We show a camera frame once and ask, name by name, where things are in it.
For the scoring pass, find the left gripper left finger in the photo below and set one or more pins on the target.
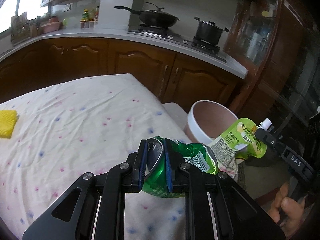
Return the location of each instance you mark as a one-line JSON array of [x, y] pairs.
[[139, 166]]

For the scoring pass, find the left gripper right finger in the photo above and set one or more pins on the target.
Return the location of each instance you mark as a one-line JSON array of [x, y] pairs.
[[173, 159]]

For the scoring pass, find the crushed green can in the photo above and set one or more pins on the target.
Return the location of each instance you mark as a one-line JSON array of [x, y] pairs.
[[164, 157]]

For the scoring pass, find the green juice pouch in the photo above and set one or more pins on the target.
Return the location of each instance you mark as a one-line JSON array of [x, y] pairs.
[[239, 141]]

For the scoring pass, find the pink white trash bin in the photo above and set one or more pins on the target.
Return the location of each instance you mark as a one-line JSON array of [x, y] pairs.
[[207, 120]]

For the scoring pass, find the right hand of person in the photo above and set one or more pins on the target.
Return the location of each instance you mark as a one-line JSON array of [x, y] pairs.
[[296, 219]]

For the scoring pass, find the floral white tablecloth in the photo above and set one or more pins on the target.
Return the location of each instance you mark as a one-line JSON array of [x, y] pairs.
[[85, 125]]

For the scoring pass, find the wooden lower cabinets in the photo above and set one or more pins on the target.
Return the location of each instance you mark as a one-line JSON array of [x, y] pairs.
[[171, 76]]

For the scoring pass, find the gas stove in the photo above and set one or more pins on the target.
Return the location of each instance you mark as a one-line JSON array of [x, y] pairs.
[[170, 36]]

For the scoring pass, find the glass door wooden cabinet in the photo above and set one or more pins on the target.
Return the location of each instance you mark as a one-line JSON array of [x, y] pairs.
[[277, 41]]

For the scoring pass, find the yellow sponge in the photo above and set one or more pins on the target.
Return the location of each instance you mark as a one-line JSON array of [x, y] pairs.
[[8, 119]]

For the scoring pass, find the black stock pot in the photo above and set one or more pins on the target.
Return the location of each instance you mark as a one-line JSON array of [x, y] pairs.
[[209, 32]]

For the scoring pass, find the black wok with lid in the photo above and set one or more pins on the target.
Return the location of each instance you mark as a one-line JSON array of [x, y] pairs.
[[153, 18]]

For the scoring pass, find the condiment bottles group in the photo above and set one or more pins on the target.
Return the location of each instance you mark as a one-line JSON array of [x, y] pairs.
[[89, 18]]

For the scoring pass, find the pink basin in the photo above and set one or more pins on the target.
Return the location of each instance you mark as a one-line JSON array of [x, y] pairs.
[[52, 25]]

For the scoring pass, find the window frame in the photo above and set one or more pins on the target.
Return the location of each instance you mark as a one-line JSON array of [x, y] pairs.
[[11, 8]]

